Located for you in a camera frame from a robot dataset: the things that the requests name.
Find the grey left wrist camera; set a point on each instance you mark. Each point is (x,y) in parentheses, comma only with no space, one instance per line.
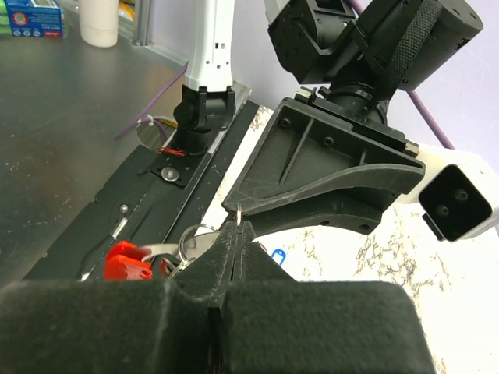
(458,193)

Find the aluminium frame rail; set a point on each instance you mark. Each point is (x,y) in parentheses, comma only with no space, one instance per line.
(193,33)

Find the white red bottle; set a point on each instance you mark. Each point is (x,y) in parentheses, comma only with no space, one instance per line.
(99,22)

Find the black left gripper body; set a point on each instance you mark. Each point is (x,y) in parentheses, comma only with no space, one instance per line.
(361,59)

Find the blue tag small key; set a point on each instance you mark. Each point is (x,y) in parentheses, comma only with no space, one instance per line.
(278,255)

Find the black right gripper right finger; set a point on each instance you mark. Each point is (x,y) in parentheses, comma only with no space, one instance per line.
(272,323)

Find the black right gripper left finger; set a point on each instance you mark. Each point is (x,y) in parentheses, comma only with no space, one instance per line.
(100,326)

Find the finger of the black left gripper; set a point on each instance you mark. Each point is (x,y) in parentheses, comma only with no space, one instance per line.
(353,210)
(309,150)

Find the blue green wipes pack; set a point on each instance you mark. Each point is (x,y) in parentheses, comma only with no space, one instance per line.
(32,18)

